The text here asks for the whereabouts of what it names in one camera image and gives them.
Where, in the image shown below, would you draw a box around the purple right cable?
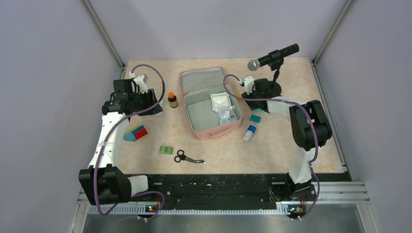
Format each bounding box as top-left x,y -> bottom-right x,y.
223,74 -> 321,221

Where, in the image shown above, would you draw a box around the teal small box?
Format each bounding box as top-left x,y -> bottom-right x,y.
250,114 -> 261,123

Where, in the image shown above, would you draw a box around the green small packet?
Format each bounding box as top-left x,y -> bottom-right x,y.
159,146 -> 173,155

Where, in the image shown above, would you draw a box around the white gauze packet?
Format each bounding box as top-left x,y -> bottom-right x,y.
210,92 -> 231,112

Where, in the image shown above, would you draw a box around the clear bag teal strip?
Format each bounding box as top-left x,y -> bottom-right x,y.
217,106 -> 235,119

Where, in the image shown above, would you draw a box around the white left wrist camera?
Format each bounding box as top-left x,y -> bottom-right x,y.
129,72 -> 149,94

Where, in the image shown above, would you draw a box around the pink open medicine case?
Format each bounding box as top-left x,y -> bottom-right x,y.
179,67 -> 242,140

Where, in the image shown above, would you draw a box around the black microphone on stand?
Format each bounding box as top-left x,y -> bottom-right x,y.
247,44 -> 300,96

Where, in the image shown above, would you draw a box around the black handled scissors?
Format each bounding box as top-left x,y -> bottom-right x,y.
173,150 -> 206,164

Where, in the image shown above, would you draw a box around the brown bottle orange cap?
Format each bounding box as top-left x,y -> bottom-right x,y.
168,92 -> 178,108

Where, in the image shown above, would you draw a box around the colourful toy block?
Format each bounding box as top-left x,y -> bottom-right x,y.
123,125 -> 148,142

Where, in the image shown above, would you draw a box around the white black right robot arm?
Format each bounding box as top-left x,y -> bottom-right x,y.
239,76 -> 332,200

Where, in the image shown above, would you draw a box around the white blue dropper bottle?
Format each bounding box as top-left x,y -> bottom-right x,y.
242,122 -> 257,143

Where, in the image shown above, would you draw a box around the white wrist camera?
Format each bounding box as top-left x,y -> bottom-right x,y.
129,72 -> 149,94
239,76 -> 255,95

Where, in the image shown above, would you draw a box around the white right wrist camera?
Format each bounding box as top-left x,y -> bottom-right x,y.
239,76 -> 255,95

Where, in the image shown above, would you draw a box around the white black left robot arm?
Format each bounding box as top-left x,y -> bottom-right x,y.
78,75 -> 163,205

